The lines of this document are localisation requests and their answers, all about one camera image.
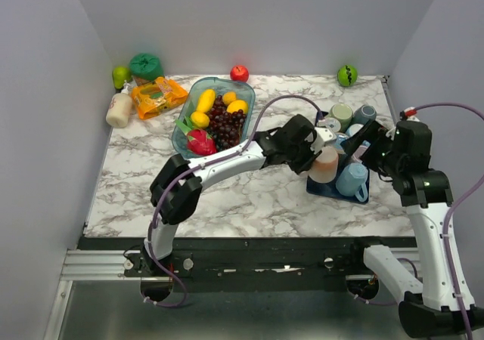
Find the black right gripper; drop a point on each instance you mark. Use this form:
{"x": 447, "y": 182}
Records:
{"x": 369, "y": 131}

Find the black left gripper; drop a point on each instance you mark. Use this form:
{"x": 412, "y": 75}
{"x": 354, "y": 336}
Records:
{"x": 298, "y": 168}

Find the purple mug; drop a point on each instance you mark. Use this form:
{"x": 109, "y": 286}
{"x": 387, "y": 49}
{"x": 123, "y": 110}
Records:
{"x": 356, "y": 156}

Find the blue butterfly mug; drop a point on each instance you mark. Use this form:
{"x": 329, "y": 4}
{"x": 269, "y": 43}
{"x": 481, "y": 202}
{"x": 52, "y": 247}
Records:
{"x": 340, "y": 137}

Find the pink mug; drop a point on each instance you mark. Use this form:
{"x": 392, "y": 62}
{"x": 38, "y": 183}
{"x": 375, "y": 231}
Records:
{"x": 324, "y": 168}

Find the light blue faceted mug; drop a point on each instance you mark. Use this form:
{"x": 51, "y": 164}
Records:
{"x": 352, "y": 181}

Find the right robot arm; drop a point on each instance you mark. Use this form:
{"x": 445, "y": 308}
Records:
{"x": 440, "y": 304}

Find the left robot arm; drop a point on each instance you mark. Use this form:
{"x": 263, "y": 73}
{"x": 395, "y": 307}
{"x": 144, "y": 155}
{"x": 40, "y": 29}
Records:
{"x": 176, "y": 190}

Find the light blue white mug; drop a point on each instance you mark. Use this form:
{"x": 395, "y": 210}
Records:
{"x": 353, "y": 129}

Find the dark teal mug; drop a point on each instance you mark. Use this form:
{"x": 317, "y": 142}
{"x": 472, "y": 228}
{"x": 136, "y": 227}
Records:
{"x": 364, "y": 114}

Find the green mug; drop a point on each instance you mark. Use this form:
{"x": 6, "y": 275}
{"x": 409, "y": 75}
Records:
{"x": 343, "y": 114}

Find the grey white mug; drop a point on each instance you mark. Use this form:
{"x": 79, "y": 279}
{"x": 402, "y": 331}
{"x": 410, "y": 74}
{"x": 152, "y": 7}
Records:
{"x": 331, "y": 123}

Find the dark blue tray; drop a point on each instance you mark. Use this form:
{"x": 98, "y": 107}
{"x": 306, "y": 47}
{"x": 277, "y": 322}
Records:
{"x": 329, "y": 189}

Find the green black ball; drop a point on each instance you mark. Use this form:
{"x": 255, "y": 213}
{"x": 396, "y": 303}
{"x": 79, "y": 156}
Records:
{"x": 347, "y": 75}

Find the dark purple grapes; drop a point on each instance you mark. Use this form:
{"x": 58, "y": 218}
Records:
{"x": 225, "y": 128}

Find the yellow lemon right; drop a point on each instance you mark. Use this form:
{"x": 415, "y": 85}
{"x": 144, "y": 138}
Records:
{"x": 237, "y": 106}

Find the yellow lemon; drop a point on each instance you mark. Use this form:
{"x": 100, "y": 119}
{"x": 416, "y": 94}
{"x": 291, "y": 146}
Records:
{"x": 237, "y": 106}
{"x": 200, "y": 119}

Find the small orange fruit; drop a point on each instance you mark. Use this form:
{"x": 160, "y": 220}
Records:
{"x": 229, "y": 97}

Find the clear blue fruit tray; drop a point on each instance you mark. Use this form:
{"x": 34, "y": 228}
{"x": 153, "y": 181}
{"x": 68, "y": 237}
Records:
{"x": 221, "y": 86}

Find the red apple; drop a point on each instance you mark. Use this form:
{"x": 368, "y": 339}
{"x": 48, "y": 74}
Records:
{"x": 239, "y": 73}

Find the red dragon fruit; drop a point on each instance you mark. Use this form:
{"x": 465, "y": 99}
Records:
{"x": 199, "y": 141}

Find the yellow lemon left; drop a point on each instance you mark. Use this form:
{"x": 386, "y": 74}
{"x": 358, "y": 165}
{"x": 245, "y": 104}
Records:
{"x": 200, "y": 119}

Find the yellow mango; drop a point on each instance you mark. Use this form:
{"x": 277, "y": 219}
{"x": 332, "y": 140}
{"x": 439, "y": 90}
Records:
{"x": 206, "y": 100}

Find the orange snack bag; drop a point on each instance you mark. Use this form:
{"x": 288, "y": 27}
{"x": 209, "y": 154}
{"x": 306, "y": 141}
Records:
{"x": 155, "y": 97}

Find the cream lotion bottle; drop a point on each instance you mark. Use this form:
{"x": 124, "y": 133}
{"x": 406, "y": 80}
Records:
{"x": 120, "y": 108}

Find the green pear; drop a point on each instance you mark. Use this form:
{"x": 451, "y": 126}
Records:
{"x": 120, "y": 75}

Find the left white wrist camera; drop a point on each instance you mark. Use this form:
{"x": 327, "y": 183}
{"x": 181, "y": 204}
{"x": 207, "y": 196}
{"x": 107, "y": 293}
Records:
{"x": 323, "y": 137}

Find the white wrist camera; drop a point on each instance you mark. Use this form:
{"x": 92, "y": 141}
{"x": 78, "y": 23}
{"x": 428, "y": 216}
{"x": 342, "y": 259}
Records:
{"x": 323, "y": 137}
{"x": 409, "y": 114}

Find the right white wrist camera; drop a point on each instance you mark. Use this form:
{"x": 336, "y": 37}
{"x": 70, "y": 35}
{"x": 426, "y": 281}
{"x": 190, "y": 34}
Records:
{"x": 409, "y": 114}

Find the black table frame rail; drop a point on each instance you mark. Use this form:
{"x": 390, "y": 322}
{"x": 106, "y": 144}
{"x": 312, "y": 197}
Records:
{"x": 251, "y": 264}

